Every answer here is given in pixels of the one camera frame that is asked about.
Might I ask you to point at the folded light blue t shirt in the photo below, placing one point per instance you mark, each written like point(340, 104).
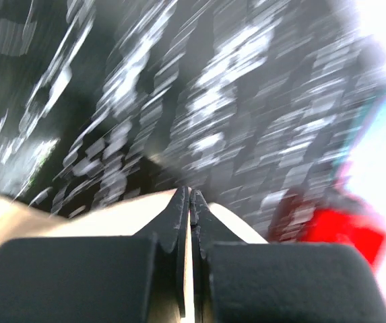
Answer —
point(369, 131)

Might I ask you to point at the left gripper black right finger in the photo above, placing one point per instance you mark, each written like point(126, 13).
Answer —
point(237, 281)

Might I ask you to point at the beige t shirt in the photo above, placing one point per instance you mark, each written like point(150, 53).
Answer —
point(125, 218)

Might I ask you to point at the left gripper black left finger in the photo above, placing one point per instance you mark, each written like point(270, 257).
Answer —
point(138, 278)

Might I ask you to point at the red plastic bin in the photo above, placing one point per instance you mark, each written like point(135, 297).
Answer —
point(333, 218)

